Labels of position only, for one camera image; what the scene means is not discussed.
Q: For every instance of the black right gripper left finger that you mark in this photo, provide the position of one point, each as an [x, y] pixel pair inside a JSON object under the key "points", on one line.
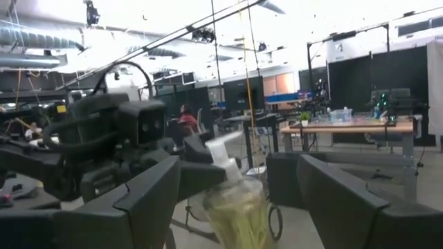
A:
{"points": [[149, 214]]}

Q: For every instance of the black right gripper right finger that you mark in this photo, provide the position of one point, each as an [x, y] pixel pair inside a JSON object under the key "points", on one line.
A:
{"points": [[346, 221]]}

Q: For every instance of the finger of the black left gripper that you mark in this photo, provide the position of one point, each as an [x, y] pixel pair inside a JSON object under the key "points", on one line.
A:
{"points": [[197, 148], [197, 180]]}

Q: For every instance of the yellow soap pump bottle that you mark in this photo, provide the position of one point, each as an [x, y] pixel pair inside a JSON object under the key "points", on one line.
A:
{"points": [[239, 214]]}

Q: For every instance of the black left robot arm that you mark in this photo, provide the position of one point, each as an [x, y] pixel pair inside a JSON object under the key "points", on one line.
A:
{"points": [[27, 166]]}

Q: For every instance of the person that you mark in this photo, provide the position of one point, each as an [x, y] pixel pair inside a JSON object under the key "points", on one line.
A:
{"points": [[187, 121]]}

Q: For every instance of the black table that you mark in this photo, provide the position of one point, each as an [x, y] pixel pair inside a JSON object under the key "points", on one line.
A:
{"points": [[256, 119]]}

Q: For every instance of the black low cabinet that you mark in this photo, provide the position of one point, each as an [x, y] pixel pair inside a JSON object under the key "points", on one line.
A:
{"points": [[284, 180]]}

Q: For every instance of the wooden table with grey legs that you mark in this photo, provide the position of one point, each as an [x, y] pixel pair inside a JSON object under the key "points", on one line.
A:
{"points": [[346, 129]]}

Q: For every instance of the clear plastic box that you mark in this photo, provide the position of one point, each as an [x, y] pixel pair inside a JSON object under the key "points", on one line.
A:
{"points": [[341, 115]]}

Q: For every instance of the small green potted plant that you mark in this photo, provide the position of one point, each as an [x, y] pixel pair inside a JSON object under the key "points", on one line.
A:
{"points": [[304, 117]]}

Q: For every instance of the black overhead light bar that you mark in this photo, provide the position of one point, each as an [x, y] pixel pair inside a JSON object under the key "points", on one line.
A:
{"points": [[138, 53]]}

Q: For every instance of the black round ceiling device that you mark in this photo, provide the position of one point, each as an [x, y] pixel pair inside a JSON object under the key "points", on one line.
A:
{"points": [[91, 14]]}

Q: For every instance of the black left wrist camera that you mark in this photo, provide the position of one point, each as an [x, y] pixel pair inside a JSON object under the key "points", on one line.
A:
{"points": [[142, 121]]}

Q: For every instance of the black overhead camera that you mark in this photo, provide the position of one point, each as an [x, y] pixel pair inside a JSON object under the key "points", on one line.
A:
{"points": [[204, 34]]}

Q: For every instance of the black partition wall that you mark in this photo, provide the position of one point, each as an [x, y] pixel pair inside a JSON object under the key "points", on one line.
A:
{"points": [[377, 79]]}

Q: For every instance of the silver ceiling duct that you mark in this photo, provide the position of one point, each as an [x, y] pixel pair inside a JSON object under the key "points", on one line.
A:
{"points": [[34, 38]]}

